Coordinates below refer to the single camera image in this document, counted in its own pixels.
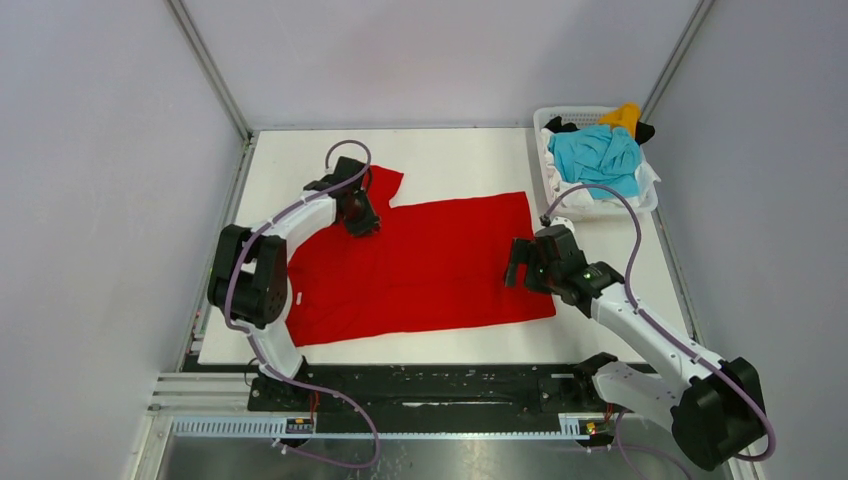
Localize red t shirt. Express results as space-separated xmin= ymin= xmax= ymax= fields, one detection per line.
xmin=286 ymin=166 xmax=556 ymax=347

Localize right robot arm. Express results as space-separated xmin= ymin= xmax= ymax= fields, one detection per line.
xmin=505 ymin=223 xmax=776 ymax=471

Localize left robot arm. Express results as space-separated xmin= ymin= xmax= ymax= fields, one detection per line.
xmin=207 ymin=157 xmax=380 ymax=411

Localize teal t shirt in basket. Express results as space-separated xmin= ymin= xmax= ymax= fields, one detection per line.
xmin=546 ymin=125 xmax=642 ymax=198

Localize white plastic laundry basket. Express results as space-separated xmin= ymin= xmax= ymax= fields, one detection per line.
xmin=533 ymin=103 xmax=660 ymax=221

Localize black t shirt in basket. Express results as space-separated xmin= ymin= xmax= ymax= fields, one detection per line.
xmin=544 ymin=116 xmax=656 ymax=145

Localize yellow t shirt in basket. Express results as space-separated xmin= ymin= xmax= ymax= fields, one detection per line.
xmin=597 ymin=103 xmax=641 ymax=138

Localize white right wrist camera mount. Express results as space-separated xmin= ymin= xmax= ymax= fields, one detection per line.
xmin=548 ymin=216 xmax=576 ymax=233

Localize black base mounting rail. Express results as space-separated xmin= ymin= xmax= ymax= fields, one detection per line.
xmin=247 ymin=364 xmax=611 ymax=436

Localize aluminium frame rails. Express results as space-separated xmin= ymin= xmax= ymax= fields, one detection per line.
xmin=148 ymin=370 xmax=743 ymax=419

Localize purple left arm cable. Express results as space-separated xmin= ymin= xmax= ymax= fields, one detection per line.
xmin=223 ymin=139 xmax=384 ymax=470

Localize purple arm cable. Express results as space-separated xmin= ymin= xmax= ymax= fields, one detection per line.
xmin=539 ymin=183 xmax=778 ymax=480
xmin=223 ymin=139 xmax=384 ymax=470

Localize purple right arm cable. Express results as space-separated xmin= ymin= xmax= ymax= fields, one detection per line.
xmin=539 ymin=183 xmax=778 ymax=480

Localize white slotted cable duct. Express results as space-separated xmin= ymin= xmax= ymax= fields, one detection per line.
xmin=172 ymin=414 xmax=590 ymax=440

